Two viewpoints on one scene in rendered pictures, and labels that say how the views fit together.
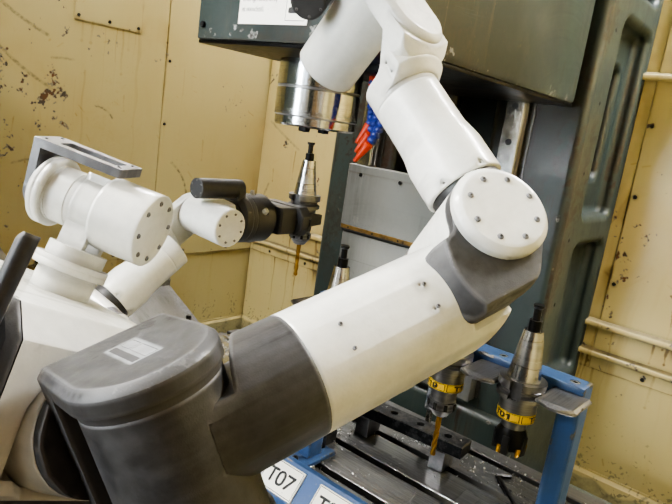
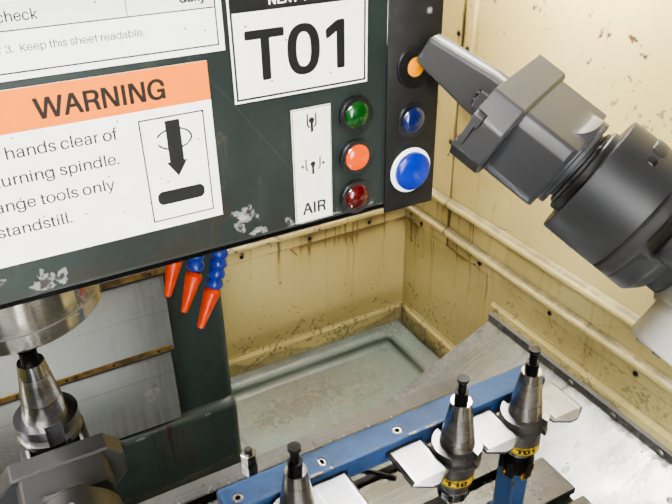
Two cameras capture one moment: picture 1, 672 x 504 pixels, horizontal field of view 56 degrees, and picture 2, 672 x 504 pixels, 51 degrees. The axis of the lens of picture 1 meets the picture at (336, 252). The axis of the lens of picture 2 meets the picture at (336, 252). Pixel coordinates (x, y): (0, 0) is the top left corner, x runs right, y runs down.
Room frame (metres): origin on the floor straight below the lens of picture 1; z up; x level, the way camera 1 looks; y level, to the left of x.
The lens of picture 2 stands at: (0.74, 0.46, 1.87)
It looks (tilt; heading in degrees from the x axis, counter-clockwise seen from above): 30 degrees down; 293
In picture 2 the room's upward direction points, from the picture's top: 1 degrees counter-clockwise
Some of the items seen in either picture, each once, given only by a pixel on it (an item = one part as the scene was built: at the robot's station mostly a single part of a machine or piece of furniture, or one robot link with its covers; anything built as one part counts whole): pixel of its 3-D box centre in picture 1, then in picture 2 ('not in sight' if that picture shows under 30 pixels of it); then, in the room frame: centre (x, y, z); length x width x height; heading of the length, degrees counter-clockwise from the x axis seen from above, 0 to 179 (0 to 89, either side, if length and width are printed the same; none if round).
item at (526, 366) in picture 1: (528, 354); (528, 391); (0.79, -0.27, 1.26); 0.04 x 0.04 x 0.07
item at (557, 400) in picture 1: (561, 402); (555, 404); (0.76, -0.31, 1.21); 0.07 x 0.05 x 0.01; 142
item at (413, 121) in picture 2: not in sight; (413, 120); (0.89, -0.02, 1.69); 0.02 x 0.01 x 0.02; 52
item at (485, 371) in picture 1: (484, 372); (490, 433); (0.82, -0.23, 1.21); 0.07 x 0.05 x 0.01; 142
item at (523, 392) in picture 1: (521, 386); (523, 418); (0.79, -0.27, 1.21); 0.06 x 0.06 x 0.03
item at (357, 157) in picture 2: not in sight; (356, 157); (0.92, 0.01, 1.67); 0.02 x 0.01 x 0.02; 52
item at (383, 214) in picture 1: (410, 276); (29, 345); (1.58, -0.20, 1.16); 0.48 x 0.05 x 0.51; 52
